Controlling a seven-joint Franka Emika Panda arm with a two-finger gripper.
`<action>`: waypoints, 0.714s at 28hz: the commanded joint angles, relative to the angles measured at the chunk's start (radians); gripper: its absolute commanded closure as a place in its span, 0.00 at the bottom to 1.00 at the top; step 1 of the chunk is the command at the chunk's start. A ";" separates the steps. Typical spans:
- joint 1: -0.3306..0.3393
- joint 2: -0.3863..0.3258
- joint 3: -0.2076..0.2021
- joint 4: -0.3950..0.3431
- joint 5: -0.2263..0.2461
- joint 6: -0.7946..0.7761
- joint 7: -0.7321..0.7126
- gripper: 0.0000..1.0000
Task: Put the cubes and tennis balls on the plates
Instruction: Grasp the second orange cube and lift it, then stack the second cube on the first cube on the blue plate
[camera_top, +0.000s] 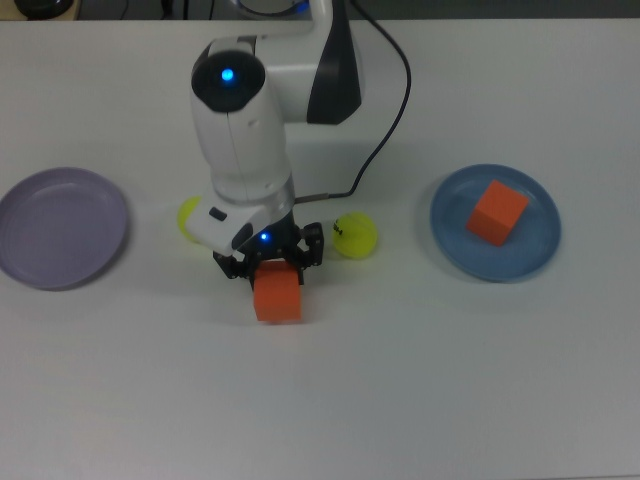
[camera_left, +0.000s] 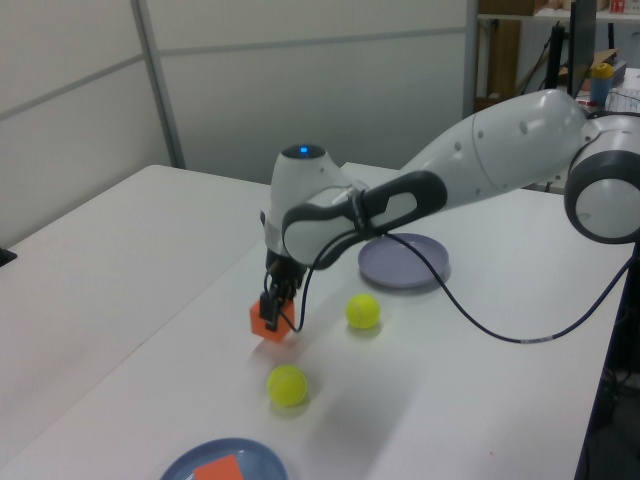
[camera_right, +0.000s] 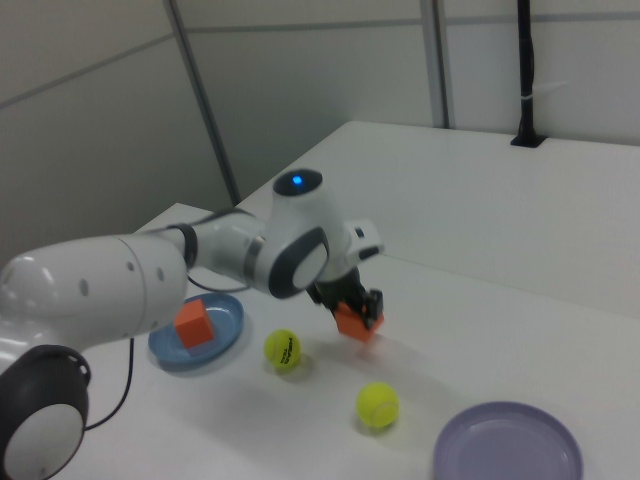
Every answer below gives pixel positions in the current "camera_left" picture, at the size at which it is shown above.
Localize black monitor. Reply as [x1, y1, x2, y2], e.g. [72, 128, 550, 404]
[569, 0, 599, 99]

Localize grey partition post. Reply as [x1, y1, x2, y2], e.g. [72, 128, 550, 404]
[130, 0, 187, 170]
[463, 0, 482, 120]

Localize orange foam cube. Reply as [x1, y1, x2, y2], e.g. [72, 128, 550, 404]
[248, 297, 298, 344]
[193, 453, 244, 480]

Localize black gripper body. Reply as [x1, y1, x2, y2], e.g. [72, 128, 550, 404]
[264, 247, 304, 291]

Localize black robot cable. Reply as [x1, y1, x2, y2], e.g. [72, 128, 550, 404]
[292, 197, 640, 346]

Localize black monitor stand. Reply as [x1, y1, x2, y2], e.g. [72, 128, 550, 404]
[546, 22, 569, 92]

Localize blue bottle yellow cap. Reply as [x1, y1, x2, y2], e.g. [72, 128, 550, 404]
[590, 61, 615, 104]

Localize plain yellow tennis ball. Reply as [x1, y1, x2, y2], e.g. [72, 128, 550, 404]
[345, 293, 382, 330]

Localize white shelf board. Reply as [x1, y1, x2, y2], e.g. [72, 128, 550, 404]
[477, 11, 640, 24]

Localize blue plastic plate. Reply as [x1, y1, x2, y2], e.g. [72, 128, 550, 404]
[159, 437, 290, 480]

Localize brown cardboard panel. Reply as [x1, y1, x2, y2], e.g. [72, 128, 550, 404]
[486, 19, 522, 99]

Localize purple plastic plate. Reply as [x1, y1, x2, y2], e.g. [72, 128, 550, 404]
[356, 232, 451, 291]

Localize yellow tennis ball black print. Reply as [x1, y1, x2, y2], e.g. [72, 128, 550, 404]
[266, 364, 308, 407]

